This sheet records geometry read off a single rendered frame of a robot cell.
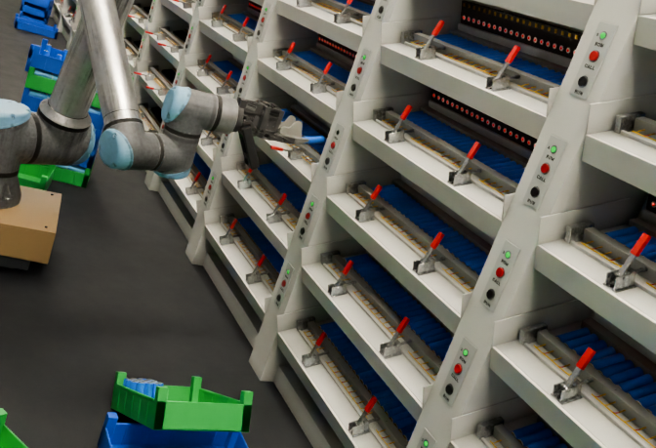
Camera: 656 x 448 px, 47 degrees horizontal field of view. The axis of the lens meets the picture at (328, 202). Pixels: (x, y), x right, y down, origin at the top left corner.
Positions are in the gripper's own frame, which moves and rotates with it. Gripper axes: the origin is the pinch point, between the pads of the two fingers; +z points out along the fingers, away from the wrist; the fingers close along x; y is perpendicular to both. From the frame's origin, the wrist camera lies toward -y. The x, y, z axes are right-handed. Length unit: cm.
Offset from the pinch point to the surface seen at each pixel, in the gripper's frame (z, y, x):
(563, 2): 6, 49, -69
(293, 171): 3.4, -10.3, 6.2
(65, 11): -2, -45, 474
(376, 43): 4.0, 30.1, -14.0
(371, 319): 8, -26, -46
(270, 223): 3.5, -27.5, 10.0
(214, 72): 8, -6, 109
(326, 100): 4.9, 11.4, 3.4
